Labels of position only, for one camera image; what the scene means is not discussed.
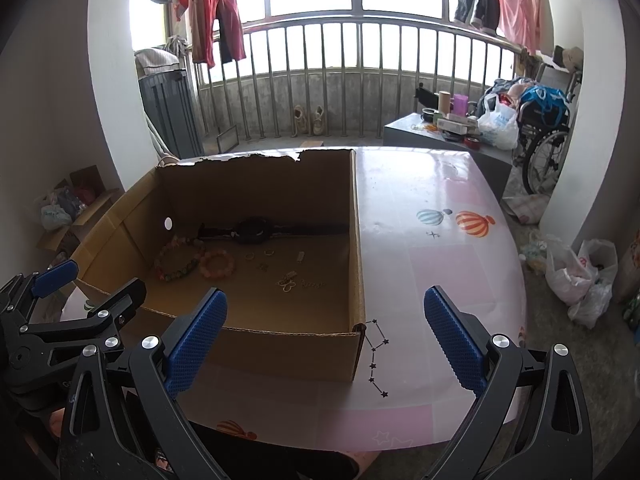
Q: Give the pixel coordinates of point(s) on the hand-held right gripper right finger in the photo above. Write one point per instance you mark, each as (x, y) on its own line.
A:
(455, 342)

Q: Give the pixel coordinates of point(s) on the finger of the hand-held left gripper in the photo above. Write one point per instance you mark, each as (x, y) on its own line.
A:
(55, 277)
(125, 300)

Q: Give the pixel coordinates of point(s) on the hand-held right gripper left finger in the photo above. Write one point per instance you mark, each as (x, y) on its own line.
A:
(195, 345)

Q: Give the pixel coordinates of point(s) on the brown cardboard box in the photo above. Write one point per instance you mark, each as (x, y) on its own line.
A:
(290, 355)

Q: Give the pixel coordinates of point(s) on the gold loop brooch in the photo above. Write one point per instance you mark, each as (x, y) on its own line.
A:
(286, 286)

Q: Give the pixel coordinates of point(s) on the blue white plastic bag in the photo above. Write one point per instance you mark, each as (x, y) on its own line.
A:
(54, 217)

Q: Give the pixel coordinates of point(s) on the pink printed table cover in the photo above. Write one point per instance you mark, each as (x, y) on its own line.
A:
(440, 270)

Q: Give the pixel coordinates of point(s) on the cardboard box with clutter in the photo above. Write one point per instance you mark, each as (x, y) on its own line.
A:
(95, 195)

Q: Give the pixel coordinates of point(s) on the black wrist watch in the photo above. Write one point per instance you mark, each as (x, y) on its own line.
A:
(255, 230)

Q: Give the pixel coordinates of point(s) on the white shopping bag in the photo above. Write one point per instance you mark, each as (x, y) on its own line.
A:
(565, 270)
(597, 260)

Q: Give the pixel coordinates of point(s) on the silver letter brooch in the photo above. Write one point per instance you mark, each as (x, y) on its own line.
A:
(313, 284)

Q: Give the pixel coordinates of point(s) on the dark grey laundry bin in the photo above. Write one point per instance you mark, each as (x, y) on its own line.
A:
(167, 115)

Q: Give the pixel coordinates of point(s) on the red tape roll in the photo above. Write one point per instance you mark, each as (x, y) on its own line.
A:
(473, 142)

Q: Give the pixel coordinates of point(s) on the grey side table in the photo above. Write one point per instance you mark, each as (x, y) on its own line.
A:
(405, 132)

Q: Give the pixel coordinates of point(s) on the white flat box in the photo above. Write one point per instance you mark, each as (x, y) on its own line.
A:
(457, 121)

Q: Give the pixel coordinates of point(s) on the black round dish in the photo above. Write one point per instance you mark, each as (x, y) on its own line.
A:
(430, 114)

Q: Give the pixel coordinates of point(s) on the pink cup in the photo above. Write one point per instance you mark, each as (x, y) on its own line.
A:
(460, 105)

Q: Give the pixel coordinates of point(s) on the cardboard tube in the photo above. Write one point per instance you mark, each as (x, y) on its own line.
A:
(444, 103)

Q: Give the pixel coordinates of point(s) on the white cloth bundle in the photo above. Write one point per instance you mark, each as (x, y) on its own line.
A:
(155, 59)

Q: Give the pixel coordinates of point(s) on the wheelchair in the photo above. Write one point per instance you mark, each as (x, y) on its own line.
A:
(542, 115)

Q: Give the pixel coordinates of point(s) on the beige shoe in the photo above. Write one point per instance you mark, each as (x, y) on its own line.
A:
(300, 120)
(319, 120)

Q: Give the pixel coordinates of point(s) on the black stand device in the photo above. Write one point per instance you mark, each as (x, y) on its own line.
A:
(424, 94)

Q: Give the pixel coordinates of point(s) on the salmon hanging shirt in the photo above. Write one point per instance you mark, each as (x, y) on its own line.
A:
(202, 20)

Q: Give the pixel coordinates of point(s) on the beige hat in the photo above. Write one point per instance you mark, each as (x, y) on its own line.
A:
(572, 57)

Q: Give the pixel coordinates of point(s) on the red hanging trousers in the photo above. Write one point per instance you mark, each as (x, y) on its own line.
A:
(230, 10)

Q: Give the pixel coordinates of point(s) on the pink hanging shirt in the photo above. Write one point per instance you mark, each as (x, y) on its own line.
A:
(522, 15)

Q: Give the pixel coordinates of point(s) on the metal balcony railing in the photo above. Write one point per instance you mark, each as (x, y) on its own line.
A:
(310, 19)

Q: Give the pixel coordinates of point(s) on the small metal frame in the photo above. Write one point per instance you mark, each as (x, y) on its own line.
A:
(227, 138)

